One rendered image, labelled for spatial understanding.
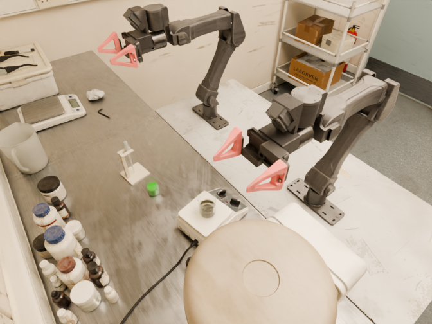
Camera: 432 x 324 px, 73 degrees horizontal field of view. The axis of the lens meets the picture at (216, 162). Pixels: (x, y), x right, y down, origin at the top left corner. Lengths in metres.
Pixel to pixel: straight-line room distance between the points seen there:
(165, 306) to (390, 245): 0.68
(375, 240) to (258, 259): 0.85
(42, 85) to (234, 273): 1.52
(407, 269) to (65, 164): 1.20
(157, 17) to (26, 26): 1.10
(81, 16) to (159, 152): 1.09
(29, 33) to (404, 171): 2.73
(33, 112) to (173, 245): 0.91
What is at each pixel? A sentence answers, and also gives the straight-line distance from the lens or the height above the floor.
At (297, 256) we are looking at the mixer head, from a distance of 0.22.
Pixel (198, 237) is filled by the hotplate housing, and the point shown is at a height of 0.96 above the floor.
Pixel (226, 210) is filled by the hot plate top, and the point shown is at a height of 0.99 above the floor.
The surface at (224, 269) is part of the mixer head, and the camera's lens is 0.20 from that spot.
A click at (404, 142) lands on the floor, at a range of 3.05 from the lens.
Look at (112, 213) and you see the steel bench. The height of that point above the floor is 0.90.
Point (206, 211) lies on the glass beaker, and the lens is 0.82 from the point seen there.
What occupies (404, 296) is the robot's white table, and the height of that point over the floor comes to 0.90.
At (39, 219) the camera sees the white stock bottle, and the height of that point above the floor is 0.99.
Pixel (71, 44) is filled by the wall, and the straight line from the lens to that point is 2.05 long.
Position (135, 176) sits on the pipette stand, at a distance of 1.10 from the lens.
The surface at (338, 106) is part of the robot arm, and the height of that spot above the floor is 1.33.
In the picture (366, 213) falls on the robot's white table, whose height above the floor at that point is 0.90.
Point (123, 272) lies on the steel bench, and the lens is 0.91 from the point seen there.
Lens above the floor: 1.70
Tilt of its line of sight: 46 degrees down
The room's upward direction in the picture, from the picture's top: straight up
